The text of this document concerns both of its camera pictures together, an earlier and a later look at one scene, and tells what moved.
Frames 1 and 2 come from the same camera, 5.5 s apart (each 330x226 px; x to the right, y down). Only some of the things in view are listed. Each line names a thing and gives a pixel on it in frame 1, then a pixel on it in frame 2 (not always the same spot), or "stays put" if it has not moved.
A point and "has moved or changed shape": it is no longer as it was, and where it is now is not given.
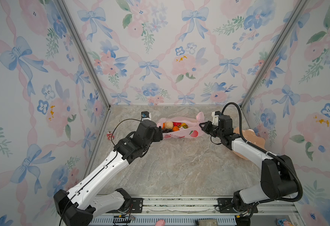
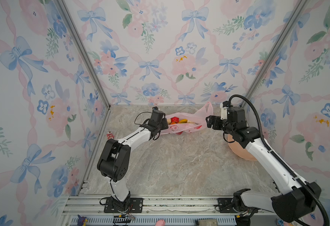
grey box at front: [207, 222] stays put
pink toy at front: [160, 222] stays put
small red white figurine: [109, 135] stays put
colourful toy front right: [284, 222] stays put
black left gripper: [158, 134] to [165, 125]
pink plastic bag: [181, 127] has moved or changed shape
